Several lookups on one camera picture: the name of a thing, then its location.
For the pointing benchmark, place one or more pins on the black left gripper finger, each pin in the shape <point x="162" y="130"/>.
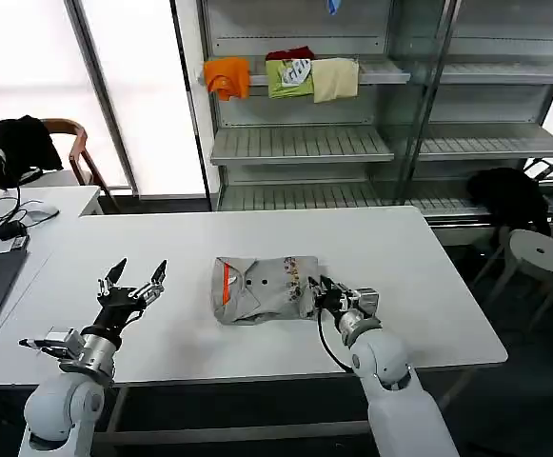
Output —
<point x="113" y="278"/>
<point x="152" y="284"/>

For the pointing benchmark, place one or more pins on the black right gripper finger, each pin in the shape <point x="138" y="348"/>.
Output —
<point x="328" y="283"/>
<point x="313" y="284"/>

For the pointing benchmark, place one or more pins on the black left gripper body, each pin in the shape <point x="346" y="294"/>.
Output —
<point x="114" y="311"/>

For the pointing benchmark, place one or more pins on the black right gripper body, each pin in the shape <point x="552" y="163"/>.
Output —
<point x="335" y="302"/>

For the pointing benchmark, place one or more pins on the grey shirt with colourful print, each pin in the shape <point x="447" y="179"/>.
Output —
<point x="266" y="290"/>

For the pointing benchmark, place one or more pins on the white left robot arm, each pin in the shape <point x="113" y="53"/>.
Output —
<point x="71" y="395"/>

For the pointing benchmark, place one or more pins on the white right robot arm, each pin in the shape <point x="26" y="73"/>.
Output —
<point x="385" y="371"/>

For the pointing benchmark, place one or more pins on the grey computer mouse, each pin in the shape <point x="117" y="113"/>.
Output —
<point x="40" y="214"/>

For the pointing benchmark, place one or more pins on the black power adapter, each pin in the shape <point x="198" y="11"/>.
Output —
<point x="12" y="231"/>

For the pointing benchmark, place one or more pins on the wooden chair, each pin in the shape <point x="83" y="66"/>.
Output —
<point x="78" y="147"/>

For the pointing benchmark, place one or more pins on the grey metal shelf with clothes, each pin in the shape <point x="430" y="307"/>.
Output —
<point x="304" y="143"/>

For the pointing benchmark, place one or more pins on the black jacket with pale stripe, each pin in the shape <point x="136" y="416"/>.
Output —
<point x="14" y="143"/>

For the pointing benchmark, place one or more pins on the black bag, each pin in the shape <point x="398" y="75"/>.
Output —
<point x="504" y="195"/>

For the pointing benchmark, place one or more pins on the white round stool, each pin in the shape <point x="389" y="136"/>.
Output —
<point x="540" y="252"/>

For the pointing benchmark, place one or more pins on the grey window post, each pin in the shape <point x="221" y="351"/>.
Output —
<point x="104" y="95"/>

